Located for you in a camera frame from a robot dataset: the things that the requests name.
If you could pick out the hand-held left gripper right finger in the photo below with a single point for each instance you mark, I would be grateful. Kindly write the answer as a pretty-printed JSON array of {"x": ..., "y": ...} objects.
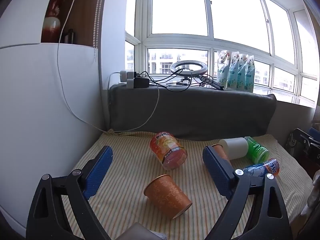
[{"x": 217, "y": 172}]

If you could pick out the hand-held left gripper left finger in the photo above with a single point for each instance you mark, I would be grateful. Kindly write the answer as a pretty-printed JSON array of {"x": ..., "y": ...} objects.
[{"x": 99, "y": 170}]

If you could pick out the orange patterned paper cup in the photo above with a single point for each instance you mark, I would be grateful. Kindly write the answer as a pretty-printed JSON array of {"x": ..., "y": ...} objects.
[{"x": 167, "y": 196}]

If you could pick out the brown paper cup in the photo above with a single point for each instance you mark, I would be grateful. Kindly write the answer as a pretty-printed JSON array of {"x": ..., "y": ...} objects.
[{"x": 221, "y": 152}]

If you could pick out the white paper cup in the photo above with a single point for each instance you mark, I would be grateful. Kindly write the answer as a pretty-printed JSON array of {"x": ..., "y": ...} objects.
[{"x": 236, "y": 148}]

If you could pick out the pink orange snack cup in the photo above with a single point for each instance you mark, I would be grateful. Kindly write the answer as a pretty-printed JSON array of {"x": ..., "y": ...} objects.
[{"x": 168, "y": 150}]

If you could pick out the striped beige mat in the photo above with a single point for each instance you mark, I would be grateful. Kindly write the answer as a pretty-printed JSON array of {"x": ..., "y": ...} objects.
[{"x": 125, "y": 160}]

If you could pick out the green plastic bottle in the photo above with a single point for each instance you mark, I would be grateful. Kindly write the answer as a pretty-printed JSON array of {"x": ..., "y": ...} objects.
[{"x": 256, "y": 150}]

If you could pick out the blue drink can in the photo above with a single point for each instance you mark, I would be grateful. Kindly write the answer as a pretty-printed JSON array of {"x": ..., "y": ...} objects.
[{"x": 262, "y": 168}]

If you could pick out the grey blanket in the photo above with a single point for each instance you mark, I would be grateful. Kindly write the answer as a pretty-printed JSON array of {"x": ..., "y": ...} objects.
[{"x": 187, "y": 110}]

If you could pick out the white cabinet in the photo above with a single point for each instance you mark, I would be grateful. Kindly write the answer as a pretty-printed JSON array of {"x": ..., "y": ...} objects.
[{"x": 32, "y": 105}]

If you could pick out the black power adapter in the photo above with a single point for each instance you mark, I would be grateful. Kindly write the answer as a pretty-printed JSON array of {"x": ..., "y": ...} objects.
[{"x": 141, "y": 82}]

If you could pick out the green printed pouch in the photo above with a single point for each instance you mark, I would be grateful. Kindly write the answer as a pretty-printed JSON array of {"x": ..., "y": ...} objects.
[
  {"x": 223, "y": 70},
  {"x": 233, "y": 71},
  {"x": 250, "y": 75},
  {"x": 242, "y": 72}
]

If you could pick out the dark books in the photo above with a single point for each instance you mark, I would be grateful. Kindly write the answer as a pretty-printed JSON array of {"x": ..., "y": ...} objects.
[{"x": 68, "y": 37}]

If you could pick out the red ceramic vase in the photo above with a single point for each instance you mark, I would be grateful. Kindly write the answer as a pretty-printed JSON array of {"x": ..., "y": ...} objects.
[{"x": 51, "y": 22}]

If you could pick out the black folding frame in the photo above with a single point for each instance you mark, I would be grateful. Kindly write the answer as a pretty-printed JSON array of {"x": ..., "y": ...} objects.
[{"x": 306, "y": 145}]

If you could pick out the white window frame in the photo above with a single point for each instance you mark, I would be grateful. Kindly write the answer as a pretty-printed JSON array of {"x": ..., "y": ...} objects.
[{"x": 211, "y": 43}]

